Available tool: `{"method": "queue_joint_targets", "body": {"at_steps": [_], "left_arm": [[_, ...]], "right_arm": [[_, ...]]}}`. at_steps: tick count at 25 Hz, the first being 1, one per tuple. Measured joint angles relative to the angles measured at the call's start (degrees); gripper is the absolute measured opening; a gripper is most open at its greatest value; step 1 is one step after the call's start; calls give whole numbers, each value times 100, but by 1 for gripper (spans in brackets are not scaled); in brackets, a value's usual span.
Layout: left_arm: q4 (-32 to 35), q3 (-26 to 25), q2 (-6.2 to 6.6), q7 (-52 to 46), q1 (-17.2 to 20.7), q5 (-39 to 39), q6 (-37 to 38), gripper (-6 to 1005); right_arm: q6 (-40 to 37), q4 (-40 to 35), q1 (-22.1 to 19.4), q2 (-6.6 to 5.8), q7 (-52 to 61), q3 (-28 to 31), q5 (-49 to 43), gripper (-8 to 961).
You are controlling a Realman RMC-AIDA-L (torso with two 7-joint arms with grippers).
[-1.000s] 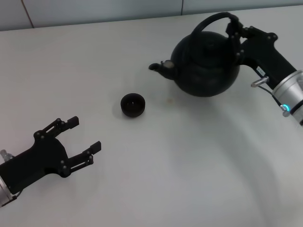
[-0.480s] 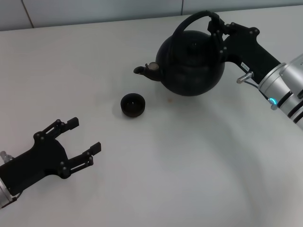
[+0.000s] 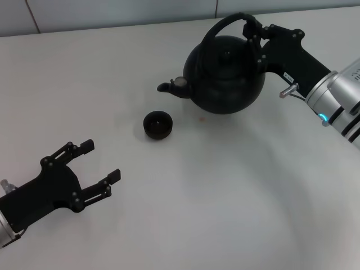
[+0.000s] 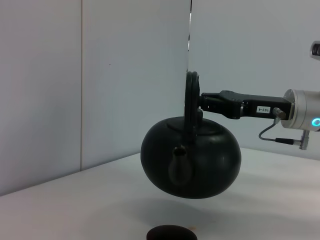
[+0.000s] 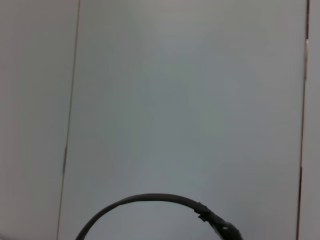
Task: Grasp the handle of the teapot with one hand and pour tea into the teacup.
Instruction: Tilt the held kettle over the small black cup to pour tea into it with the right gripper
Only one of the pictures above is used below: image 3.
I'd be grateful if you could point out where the right gripper cable with plug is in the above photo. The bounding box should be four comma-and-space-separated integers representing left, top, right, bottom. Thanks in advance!
279, 83, 308, 101

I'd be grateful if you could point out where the white foam board panel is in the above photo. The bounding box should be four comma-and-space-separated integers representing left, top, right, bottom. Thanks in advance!
0, 0, 40, 38
26, 0, 360, 34

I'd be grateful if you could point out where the black round teapot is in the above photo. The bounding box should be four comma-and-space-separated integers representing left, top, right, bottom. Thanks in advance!
156, 12, 267, 115

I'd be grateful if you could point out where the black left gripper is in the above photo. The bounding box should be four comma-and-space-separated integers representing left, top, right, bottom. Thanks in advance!
0, 138, 122, 234

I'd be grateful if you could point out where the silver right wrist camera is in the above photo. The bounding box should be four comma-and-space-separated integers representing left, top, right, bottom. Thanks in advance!
328, 57, 360, 99

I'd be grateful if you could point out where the small dark teacup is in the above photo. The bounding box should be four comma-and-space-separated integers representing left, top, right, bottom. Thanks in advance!
142, 111, 174, 141

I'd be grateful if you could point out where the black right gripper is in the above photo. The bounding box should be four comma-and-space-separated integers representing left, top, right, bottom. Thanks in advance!
242, 19, 339, 98

